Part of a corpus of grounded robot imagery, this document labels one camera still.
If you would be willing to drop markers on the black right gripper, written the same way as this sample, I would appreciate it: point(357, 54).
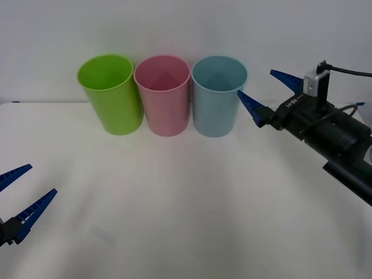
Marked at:
point(293, 119)

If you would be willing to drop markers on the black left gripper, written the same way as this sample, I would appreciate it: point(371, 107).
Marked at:
point(1, 232)

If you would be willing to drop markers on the pale blue plastic bin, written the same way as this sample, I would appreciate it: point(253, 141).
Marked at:
point(215, 113)

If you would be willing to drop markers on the pink plastic bin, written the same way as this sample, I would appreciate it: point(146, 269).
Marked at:
point(165, 113)

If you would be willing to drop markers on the green plastic bin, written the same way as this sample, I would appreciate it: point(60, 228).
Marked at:
point(116, 110)

